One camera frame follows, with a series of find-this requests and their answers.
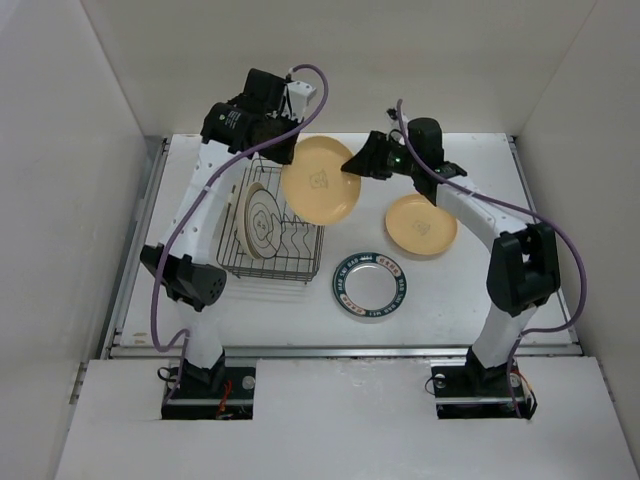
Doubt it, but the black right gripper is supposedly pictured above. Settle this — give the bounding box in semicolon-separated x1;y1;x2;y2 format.
341;131;420;180

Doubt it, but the yellow plate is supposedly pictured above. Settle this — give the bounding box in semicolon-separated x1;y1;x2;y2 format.
280;136;361;226

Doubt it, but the tan plastic plate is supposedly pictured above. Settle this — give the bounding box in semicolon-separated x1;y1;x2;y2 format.
385;194;458;256

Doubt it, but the white bowl green band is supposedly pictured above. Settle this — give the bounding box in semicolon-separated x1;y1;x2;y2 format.
331;252;408;324

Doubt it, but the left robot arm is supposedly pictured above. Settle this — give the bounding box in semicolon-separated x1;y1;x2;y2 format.
140;68;329;397

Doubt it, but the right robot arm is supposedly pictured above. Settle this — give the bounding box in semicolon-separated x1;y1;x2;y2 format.
341;118;560;394

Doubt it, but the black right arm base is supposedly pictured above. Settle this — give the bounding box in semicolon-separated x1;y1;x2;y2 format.
430;365;538;420

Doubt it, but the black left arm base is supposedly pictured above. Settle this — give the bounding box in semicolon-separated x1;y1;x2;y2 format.
159;366;256;421

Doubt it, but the cream white plate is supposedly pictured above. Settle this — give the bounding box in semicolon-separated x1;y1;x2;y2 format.
236;182;264;259

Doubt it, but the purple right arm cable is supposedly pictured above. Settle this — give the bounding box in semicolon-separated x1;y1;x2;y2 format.
394;98;587;419

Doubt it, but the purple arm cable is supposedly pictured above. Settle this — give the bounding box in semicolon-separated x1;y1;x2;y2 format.
394;98;587;419
151;63;330;401

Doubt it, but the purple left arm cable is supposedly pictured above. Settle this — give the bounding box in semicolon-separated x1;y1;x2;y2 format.
151;63;330;401

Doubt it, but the grey wire dish rack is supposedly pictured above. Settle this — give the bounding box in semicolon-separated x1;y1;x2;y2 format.
215;158;324;284

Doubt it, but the aluminium table rail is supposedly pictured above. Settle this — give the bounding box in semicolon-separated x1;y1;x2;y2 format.
99;134;581;361

